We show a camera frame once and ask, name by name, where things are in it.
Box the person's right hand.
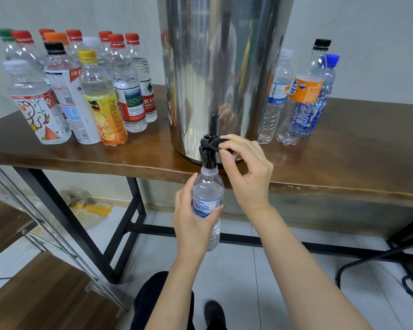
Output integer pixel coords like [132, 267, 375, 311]
[219, 134, 275, 216]

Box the person's left hand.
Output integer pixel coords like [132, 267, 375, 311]
[173, 174, 226, 269]

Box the white cap blue label bottle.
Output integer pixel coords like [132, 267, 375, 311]
[192, 167, 225, 252]

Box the slim blue label plastic bottle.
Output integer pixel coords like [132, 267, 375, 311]
[257, 49, 294, 144]

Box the orange label black cap bottle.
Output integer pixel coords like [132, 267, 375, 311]
[275, 39, 332, 146]

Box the stainless steel water dispenser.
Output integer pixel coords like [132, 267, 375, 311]
[157, 0, 296, 164]

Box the blue cap plastic bottle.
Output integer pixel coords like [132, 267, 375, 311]
[301, 54, 341, 137]

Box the yellow label plastic bottle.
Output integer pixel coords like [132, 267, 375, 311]
[78, 49, 129, 147]

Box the wooden metal shelf rack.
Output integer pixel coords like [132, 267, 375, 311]
[0, 156, 128, 330]

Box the white patterned label plastic bottle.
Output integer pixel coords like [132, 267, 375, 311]
[3, 60, 73, 145]

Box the white-cap blue-label bottle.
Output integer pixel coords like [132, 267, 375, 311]
[83, 36, 112, 76]

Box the orange cap clear plastic bottle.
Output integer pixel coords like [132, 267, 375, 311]
[44, 32, 70, 45]

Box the green label plastic water bottle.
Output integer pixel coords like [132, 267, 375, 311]
[0, 28, 22, 61]

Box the person's left forearm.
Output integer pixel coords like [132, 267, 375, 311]
[146, 259, 209, 330]

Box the person's right forearm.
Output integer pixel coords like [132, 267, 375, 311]
[251, 204, 373, 330]

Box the person's black trouser leg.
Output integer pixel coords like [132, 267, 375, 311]
[131, 271, 195, 330]

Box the person's black shoe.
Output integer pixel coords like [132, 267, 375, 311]
[204, 299, 228, 330]

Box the yellow debris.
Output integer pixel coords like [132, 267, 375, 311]
[69, 201, 113, 217]

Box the black metal table frame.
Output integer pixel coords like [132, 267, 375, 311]
[14, 167, 413, 285]

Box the wooden stool with black frame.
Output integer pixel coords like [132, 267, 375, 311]
[336, 213, 413, 314]

